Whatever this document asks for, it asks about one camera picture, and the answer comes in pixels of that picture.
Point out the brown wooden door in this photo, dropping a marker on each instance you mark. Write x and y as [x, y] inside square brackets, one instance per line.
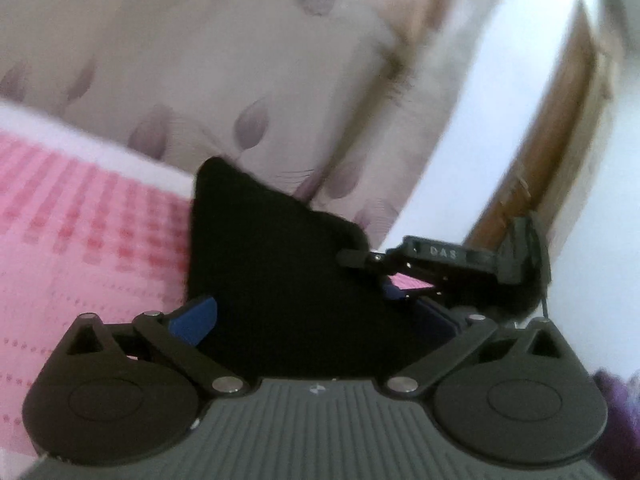
[555, 135]

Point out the dark purple cloth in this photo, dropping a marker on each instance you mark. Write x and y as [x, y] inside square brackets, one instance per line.
[620, 420]

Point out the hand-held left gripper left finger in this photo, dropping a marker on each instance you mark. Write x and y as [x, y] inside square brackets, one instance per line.
[195, 317]

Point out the black printed shirt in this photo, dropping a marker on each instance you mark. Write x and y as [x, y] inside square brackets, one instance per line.
[280, 280]

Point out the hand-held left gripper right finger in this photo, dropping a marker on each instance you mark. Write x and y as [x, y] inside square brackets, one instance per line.
[439, 322]

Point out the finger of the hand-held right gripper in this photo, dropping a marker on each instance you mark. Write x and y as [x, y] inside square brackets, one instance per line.
[370, 258]
[397, 290]

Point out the beige leaf print curtain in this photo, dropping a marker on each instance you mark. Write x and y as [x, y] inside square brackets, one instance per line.
[200, 60]

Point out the pink checked bed sheet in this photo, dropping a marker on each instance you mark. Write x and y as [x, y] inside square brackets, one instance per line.
[85, 220]

